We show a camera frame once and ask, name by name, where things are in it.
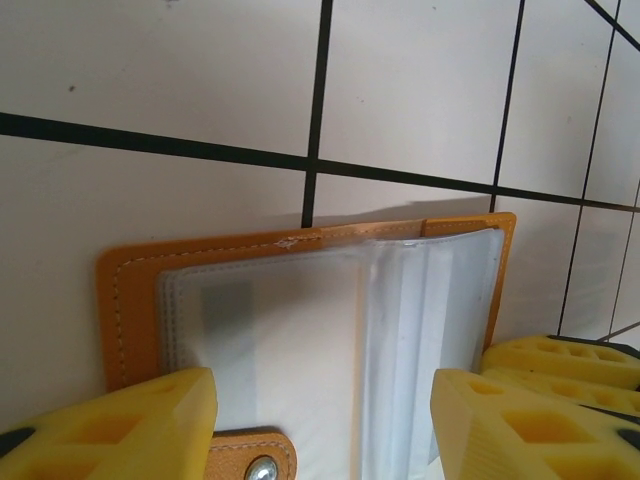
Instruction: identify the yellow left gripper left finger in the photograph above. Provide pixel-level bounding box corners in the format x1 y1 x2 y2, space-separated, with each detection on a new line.
0 367 220 480

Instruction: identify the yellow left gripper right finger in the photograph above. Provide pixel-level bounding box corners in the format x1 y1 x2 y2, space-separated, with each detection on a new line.
430 368 640 480

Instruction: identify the tan leather card holder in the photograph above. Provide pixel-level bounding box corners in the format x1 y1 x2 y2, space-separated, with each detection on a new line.
94 211 518 480

